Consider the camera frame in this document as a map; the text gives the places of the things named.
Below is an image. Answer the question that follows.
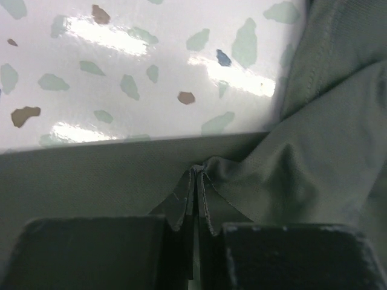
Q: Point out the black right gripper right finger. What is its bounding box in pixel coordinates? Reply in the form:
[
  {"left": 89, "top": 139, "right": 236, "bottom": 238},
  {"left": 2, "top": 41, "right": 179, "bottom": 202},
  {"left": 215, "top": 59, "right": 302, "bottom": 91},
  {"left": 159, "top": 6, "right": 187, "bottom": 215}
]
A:
[{"left": 196, "top": 171, "right": 386, "bottom": 289}]

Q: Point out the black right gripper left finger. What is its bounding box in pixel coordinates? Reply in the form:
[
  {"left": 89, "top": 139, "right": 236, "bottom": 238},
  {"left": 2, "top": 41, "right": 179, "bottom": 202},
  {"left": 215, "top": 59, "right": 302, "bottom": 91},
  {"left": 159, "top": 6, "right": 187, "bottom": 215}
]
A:
[{"left": 1, "top": 169, "right": 197, "bottom": 289}]

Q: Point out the grey green t shirt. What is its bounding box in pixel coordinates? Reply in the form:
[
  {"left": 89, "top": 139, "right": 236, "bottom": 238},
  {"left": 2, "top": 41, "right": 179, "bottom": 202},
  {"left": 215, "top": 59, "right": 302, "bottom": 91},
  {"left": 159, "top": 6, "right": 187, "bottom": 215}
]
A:
[{"left": 1, "top": 1, "right": 386, "bottom": 288}]

